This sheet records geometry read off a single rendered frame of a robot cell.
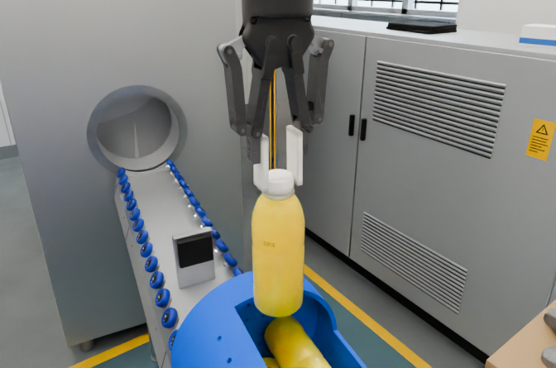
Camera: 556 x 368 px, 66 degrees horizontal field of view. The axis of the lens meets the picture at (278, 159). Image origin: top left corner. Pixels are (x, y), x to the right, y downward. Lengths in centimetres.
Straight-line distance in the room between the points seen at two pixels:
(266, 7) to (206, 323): 46
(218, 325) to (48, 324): 208
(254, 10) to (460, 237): 180
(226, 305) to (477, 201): 150
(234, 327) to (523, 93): 144
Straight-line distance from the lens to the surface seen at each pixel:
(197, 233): 113
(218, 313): 69
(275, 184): 51
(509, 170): 191
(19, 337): 270
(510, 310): 215
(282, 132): 125
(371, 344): 237
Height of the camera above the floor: 168
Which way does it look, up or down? 23 degrees down
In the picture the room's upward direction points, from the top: straight up
